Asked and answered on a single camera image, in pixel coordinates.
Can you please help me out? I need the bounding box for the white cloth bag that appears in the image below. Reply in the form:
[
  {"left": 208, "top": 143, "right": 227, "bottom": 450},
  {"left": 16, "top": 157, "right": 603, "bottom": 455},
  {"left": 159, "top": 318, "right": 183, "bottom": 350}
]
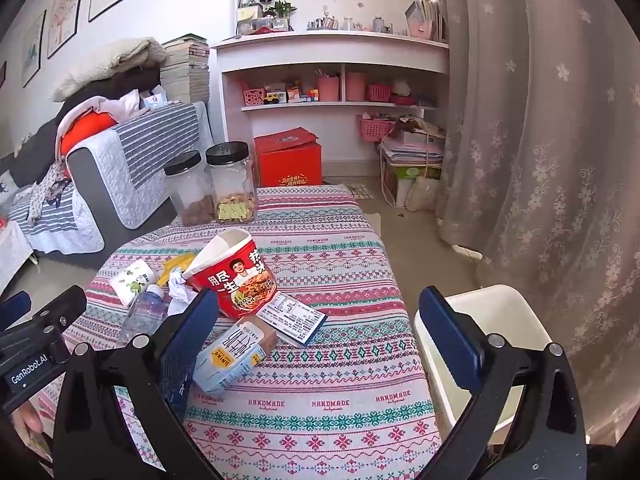
[{"left": 405, "top": 177, "right": 441, "bottom": 212}]

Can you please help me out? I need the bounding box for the large pink slatted basket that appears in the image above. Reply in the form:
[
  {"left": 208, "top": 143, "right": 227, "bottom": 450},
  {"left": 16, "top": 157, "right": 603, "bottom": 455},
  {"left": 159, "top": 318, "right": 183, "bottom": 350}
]
[{"left": 356, "top": 114, "right": 396, "bottom": 142}]

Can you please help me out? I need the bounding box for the red cardboard box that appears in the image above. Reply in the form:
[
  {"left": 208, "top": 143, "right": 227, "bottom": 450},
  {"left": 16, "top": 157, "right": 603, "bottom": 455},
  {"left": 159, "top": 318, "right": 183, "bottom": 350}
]
[{"left": 253, "top": 127, "right": 323, "bottom": 188}]

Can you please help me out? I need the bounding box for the clear plastic water bottle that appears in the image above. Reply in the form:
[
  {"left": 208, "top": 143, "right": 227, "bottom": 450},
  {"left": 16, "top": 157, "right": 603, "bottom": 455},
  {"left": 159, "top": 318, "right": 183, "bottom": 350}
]
[{"left": 117, "top": 284, "right": 171, "bottom": 348}]

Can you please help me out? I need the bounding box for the white blue milk carton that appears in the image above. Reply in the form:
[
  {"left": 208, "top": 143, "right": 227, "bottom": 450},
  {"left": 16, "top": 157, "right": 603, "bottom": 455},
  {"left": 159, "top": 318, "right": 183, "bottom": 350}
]
[{"left": 192, "top": 314, "right": 279, "bottom": 393}]

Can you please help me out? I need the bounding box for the orange peel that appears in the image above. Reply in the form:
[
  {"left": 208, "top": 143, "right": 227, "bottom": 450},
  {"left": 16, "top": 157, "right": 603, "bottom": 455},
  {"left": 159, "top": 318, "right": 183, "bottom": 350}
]
[{"left": 159, "top": 252, "right": 197, "bottom": 286}]

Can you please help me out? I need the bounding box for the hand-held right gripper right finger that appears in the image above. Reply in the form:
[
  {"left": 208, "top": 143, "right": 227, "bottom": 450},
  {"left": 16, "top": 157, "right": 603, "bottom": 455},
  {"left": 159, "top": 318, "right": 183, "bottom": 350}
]
[{"left": 415, "top": 285, "right": 588, "bottom": 480}]

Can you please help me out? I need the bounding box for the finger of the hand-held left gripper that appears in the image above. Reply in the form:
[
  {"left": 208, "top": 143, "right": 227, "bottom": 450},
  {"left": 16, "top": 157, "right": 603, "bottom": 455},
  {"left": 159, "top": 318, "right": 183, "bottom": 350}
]
[
  {"left": 22, "top": 285, "right": 88, "bottom": 333},
  {"left": 0, "top": 291, "right": 32, "bottom": 319}
]

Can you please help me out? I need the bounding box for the pink cloth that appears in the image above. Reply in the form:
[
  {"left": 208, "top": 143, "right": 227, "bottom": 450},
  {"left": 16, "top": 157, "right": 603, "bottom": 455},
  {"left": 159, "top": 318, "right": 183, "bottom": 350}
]
[{"left": 92, "top": 90, "right": 146, "bottom": 126}]

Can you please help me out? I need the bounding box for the striped seat sheet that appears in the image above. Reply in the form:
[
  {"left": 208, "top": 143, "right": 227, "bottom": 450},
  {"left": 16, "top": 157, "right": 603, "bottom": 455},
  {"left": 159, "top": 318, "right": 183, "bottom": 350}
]
[{"left": 7, "top": 180, "right": 106, "bottom": 256}]

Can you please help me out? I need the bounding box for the white packet with green label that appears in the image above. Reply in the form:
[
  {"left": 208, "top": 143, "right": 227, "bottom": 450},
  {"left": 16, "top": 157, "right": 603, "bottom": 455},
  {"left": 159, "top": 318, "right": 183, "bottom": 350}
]
[{"left": 109, "top": 260, "right": 157, "bottom": 307}]

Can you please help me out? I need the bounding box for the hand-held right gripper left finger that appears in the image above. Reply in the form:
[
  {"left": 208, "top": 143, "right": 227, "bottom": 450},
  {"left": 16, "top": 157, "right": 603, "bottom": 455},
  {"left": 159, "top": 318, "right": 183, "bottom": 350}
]
[{"left": 52, "top": 287, "right": 221, "bottom": 480}]

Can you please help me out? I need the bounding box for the white trash bin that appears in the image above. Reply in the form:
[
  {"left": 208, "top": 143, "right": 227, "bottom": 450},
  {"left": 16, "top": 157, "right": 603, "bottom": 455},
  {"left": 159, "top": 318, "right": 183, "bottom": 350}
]
[{"left": 412, "top": 284, "right": 556, "bottom": 446}]

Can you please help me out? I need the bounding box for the white tissue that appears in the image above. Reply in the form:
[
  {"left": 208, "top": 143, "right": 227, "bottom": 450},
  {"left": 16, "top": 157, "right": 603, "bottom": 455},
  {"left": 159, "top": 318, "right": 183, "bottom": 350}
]
[{"left": 165, "top": 267, "right": 199, "bottom": 316}]

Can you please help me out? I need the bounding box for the blue white printed box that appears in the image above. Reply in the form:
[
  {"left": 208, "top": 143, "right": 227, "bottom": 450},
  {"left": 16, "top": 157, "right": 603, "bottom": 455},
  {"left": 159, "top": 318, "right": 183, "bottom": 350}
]
[{"left": 257, "top": 290, "right": 328, "bottom": 348}]

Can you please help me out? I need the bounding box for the white shelf unit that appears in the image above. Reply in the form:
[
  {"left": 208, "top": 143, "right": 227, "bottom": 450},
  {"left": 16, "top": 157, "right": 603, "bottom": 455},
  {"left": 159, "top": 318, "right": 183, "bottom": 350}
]
[{"left": 210, "top": 0, "right": 451, "bottom": 186}]

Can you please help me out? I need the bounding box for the pink pen pot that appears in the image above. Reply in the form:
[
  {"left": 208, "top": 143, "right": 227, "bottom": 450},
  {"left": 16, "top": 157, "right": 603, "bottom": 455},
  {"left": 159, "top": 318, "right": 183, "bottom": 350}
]
[
  {"left": 316, "top": 75, "right": 341, "bottom": 102},
  {"left": 346, "top": 71, "right": 368, "bottom": 102}
]

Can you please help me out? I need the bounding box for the floral patterned cloth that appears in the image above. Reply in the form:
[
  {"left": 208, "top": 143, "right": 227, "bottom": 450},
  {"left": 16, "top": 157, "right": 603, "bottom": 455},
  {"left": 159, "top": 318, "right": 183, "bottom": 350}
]
[{"left": 27, "top": 162, "right": 71, "bottom": 223}]

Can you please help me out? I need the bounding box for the floral lace curtain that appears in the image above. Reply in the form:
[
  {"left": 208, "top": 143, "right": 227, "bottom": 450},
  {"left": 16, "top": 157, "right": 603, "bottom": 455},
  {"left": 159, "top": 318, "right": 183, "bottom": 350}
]
[{"left": 432, "top": 0, "right": 640, "bottom": 446}]

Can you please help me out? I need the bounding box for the orange cushion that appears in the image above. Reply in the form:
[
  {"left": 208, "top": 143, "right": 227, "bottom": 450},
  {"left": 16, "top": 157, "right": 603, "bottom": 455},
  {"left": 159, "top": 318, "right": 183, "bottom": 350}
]
[{"left": 59, "top": 110, "right": 118, "bottom": 157}]

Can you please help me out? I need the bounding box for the person's left hand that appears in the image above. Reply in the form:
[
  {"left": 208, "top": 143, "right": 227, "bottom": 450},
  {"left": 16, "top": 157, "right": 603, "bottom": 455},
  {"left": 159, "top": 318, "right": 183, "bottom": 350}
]
[{"left": 10, "top": 402, "right": 53, "bottom": 461}]

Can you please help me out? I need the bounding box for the white quilted sofa cover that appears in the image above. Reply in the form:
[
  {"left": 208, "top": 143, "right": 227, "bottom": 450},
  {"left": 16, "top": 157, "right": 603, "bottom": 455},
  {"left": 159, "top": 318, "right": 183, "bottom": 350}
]
[{"left": 70, "top": 102, "right": 216, "bottom": 231}]

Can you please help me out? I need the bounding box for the dark folded blanket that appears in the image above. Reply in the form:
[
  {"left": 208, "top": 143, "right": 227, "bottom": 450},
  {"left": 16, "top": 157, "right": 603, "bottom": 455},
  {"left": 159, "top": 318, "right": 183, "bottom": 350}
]
[{"left": 60, "top": 67, "right": 162, "bottom": 111}]

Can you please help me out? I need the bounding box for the green white cardboard box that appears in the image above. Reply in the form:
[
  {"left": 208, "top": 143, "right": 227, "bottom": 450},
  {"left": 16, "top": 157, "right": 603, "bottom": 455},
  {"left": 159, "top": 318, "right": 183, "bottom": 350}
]
[{"left": 380, "top": 157, "right": 443, "bottom": 208}]

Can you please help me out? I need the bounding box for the clear jar of brown nuts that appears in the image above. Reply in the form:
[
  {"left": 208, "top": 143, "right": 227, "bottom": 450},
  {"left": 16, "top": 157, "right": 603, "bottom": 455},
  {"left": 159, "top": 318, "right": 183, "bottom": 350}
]
[{"left": 164, "top": 150, "right": 217, "bottom": 227}]

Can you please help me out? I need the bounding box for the red instant noodle cup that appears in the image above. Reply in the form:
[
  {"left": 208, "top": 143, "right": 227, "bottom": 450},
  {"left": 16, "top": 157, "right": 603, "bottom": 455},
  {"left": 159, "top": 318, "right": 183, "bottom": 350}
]
[{"left": 181, "top": 228, "right": 278, "bottom": 320}]

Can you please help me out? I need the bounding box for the stack of books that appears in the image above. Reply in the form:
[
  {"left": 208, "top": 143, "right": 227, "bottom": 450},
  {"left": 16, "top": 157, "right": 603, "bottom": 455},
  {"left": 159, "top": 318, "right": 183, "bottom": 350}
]
[{"left": 160, "top": 34, "right": 211, "bottom": 106}]

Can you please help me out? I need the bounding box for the grey striped sofa cover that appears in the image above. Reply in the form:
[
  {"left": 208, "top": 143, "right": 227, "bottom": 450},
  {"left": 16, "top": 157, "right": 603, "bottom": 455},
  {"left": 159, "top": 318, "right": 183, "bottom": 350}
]
[{"left": 112, "top": 101, "right": 206, "bottom": 191}]

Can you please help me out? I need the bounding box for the cream fleece blanket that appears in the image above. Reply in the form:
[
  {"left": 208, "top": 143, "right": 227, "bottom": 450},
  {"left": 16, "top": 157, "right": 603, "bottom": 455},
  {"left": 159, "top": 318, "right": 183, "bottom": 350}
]
[{"left": 52, "top": 37, "right": 168, "bottom": 103}]

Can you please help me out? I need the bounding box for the grey sofa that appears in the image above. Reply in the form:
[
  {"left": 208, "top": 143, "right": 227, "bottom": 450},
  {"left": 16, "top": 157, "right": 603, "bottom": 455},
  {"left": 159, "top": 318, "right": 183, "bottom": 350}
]
[{"left": 0, "top": 100, "right": 213, "bottom": 266}]

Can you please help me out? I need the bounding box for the white lace cloth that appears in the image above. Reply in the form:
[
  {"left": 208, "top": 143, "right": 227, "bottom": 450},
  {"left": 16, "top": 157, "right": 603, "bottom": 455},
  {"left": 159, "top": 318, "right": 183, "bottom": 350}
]
[{"left": 0, "top": 220, "right": 35, "bottom": 292}]

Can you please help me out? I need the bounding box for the clear jar with yellow label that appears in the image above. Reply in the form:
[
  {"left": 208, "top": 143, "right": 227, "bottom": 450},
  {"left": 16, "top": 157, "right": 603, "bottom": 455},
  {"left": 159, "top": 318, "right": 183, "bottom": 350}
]
[{"left": 205, "top": 141, "right": 259, "bottom": 224}]

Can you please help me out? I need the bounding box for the stack of papers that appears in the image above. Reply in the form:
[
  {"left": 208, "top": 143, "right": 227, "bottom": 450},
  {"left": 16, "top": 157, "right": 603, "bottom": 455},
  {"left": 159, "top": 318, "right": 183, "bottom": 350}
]
[{"left": 380, "top": 132, "right": 446, "bottom": 166}]

